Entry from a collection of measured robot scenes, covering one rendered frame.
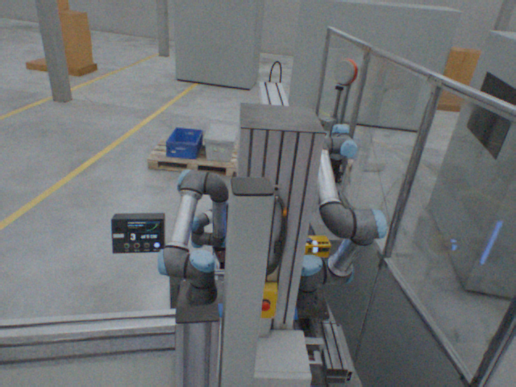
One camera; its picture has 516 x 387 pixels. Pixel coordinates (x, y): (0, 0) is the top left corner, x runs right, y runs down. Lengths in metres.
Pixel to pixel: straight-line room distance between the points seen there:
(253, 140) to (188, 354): 0.71
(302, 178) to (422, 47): 6.75
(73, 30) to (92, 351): 9.70
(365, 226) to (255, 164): 0.56
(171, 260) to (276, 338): 0.61
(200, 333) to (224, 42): 9.14
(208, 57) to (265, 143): 8.58
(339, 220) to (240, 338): 1.02
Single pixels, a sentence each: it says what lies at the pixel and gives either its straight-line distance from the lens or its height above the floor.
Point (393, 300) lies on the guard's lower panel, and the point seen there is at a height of 0.85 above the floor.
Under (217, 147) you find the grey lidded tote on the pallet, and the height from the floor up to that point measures 0.35.
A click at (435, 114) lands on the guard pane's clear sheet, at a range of 2.15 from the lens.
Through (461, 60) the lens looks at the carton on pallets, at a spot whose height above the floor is 1.04.
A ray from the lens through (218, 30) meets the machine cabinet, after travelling 9.60.
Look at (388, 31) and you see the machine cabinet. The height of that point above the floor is 1.67.
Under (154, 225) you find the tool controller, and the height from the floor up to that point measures 1.22.
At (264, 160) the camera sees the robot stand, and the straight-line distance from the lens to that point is 1.22.
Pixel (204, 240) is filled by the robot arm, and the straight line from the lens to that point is 2.28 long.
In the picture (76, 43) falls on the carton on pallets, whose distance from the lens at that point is 10.25.
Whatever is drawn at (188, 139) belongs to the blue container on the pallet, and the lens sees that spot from 6.06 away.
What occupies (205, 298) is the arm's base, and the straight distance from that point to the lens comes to 1.95.
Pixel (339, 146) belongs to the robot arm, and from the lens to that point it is 1.80.
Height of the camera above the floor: 2.42
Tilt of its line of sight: 29 degrees down
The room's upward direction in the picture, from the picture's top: 6 degrees clockwise
